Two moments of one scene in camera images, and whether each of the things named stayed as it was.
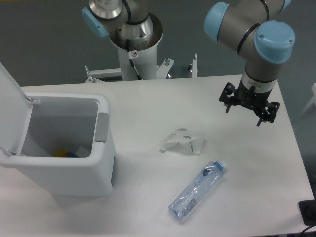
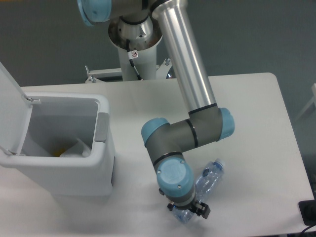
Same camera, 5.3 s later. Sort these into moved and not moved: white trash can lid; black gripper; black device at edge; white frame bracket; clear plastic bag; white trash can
Moved: black gripper; clear plastic bag
Not moved: black device at edge; white trash can lid; white frame bracket; white trash can
